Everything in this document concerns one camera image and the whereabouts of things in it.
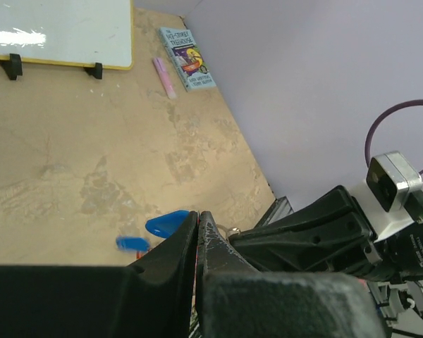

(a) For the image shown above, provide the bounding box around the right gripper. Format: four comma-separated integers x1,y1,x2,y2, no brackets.
229,185,423,284

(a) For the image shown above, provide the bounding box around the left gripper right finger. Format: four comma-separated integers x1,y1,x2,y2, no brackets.
196,211,385,338

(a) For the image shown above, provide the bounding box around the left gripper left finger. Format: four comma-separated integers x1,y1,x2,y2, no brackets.
0,211,198,337

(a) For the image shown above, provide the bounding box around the metal keyring with keys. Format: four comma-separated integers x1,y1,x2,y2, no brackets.
217,225,241,240

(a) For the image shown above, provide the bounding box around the blue treehouse book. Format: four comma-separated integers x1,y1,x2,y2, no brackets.
158,27,216,92

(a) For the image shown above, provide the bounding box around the black right whiteboard stand foot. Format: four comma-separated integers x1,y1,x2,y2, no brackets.
83,63,103,80

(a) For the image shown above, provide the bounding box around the black whiteboard stand foot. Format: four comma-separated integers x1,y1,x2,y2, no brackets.
0,54,23,81
83,63,103,80

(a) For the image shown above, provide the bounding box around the black left whiteboard stand foot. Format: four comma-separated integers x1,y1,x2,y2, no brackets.
0,54,23,81

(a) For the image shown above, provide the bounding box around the yellow framed whiteboard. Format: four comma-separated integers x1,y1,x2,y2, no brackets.
0,0,134,70

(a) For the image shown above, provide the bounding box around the aluminium rail frame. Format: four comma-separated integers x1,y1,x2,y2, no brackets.
255,196,293,228

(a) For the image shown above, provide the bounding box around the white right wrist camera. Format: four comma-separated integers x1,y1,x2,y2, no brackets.
350,151,423,242

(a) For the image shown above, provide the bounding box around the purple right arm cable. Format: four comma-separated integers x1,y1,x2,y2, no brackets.
364,99,423,177

